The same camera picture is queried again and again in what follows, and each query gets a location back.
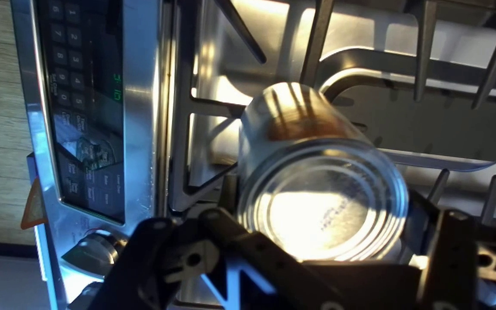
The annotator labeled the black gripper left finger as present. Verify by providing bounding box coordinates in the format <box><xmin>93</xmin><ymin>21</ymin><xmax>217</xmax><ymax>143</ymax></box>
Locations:
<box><xmin>89</xmin><ymin>171</ymin><xmax>341</xmax><ymax>310</ymax></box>

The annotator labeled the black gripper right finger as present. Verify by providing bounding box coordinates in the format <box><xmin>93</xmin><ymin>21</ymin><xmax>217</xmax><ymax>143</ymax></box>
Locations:
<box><xmin>404</xmin><ymin>192</ymin><xmax>480</xmax><ymax>310</ymax></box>

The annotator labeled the stainless steel gas range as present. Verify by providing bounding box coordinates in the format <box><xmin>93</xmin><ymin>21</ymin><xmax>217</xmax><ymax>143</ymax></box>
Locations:
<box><xmin>8</xmin><ymin>0</ymin><xmax>496</xmax><ymax>310</ymax></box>

